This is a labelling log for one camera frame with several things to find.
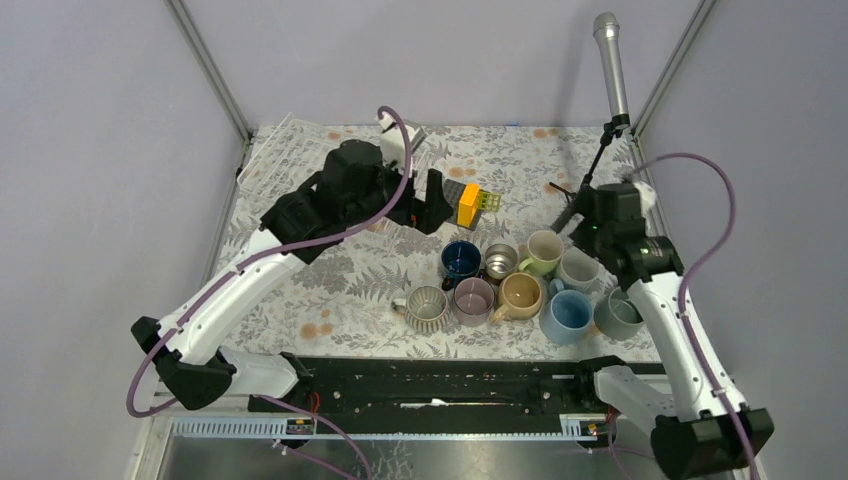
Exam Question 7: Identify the light green mug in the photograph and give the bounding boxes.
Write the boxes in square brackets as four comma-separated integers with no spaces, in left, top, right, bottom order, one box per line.
[517,230,564,277]

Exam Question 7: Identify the grey ceramic cup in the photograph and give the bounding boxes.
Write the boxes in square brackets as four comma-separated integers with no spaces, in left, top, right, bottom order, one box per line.
[593,287,645,341]

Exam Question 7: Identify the beige ribbed cup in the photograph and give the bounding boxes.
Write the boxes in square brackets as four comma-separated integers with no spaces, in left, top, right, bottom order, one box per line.
[391,286,449,334]

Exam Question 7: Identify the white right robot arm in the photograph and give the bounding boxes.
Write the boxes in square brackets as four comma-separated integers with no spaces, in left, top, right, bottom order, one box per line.
[563,182,774,479]

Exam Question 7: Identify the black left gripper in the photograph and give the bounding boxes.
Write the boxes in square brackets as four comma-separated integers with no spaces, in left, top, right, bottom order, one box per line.
[345,149,455,235]

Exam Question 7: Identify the mauve pink cup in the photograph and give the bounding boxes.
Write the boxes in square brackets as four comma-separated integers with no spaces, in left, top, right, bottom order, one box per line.
[452,278,496,327]

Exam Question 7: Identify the beige ceramic teapot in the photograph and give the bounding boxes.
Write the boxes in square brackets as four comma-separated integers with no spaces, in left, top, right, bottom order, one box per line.
[491,272,544,324]

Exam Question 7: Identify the white wire dish rack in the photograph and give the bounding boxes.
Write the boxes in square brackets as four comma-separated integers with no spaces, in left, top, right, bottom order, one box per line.
[236,113,431,256]

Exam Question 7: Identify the light blue cup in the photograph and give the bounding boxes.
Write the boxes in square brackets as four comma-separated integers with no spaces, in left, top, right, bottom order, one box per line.
[539,278,594,346]

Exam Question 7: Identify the grey lego baseplate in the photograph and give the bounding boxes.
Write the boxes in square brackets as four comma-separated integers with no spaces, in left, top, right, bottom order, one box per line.
[443,179,467,225]

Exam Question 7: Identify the yellow lego block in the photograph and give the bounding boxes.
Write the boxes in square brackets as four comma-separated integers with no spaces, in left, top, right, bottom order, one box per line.
[456,184,480,230]

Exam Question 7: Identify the floral table mat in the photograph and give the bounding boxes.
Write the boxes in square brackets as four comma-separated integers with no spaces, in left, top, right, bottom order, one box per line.
[224,126,659,363]

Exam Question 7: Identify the small white cup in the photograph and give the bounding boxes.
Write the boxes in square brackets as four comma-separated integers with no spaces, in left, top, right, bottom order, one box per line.
[555,246,601,293]

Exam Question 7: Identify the green lattice lego piece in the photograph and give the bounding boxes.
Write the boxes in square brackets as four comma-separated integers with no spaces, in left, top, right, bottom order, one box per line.
[477,190,502,213]

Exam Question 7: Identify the dark blue mug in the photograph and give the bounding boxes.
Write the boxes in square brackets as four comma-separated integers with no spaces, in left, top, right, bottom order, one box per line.
[440,240,482,291]

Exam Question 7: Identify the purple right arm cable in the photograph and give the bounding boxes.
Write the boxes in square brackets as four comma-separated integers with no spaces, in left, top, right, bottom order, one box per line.
[608,152,763,480]

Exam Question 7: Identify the cream brown steel tumbler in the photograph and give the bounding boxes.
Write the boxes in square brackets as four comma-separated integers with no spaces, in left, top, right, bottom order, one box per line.
[483,243,518,285]

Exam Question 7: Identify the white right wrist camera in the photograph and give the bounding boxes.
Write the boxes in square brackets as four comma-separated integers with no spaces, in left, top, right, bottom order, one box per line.
[628,180,658,217]

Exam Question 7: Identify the grey slotted cable duct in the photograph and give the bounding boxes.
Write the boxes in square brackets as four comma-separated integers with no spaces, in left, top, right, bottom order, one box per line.
[173,415,598,442]

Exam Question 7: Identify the silver microphone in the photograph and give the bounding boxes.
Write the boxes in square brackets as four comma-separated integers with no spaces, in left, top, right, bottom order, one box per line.
[593,12,629,118]

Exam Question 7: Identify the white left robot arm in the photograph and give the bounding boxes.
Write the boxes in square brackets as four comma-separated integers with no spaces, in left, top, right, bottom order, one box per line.
[131,139,453,411]

